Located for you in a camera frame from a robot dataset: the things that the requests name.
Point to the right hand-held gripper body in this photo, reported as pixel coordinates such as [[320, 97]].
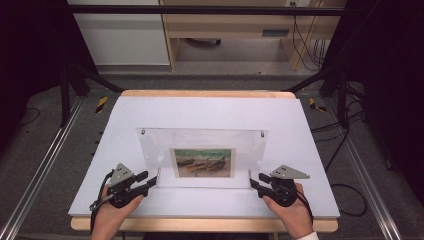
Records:
[[283, 190]]

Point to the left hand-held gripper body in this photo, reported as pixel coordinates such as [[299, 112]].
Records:
[[121, 186]]

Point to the clear acrylic picture frame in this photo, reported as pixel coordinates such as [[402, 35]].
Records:
[[153, 146]]

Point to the person's right hand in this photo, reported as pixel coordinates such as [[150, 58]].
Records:
[[295, 216]]

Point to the person's left hand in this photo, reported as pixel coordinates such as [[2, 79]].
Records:
[[111, 216]]

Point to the white sleeve cuff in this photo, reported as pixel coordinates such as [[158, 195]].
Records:
[[308, 236]]

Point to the boat painting print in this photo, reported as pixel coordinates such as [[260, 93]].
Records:
[[203, 162]]

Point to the wooden table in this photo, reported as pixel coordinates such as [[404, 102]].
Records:
[[200, 225]]

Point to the yellow clamp left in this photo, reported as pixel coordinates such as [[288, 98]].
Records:
[[101, 104]]

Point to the yellow clamp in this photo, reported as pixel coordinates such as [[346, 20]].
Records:
[[315, 105], [101, 104]]

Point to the white table cover sheet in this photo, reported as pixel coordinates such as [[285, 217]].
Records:
[[200, 113]]

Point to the yellow clamp right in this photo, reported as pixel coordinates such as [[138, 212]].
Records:
[[315, 105]]

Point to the black metal stand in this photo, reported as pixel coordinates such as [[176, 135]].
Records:
[[65, 96], [343, 100]]

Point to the white cabinet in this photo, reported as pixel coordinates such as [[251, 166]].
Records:
[[120, 40]]

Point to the black chair base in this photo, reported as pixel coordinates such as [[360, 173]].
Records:
[[203, 41]]

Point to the black curtain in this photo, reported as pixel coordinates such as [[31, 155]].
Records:
[[30, 50], [390, 83]]

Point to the wooden desk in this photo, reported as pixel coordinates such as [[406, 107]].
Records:
[[226, 23]]

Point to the aluminium floor rail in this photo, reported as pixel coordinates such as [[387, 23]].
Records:
[[43, 166], [370, 190]]

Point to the black horizontal frame bar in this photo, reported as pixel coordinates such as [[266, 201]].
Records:
[[200, 10]]

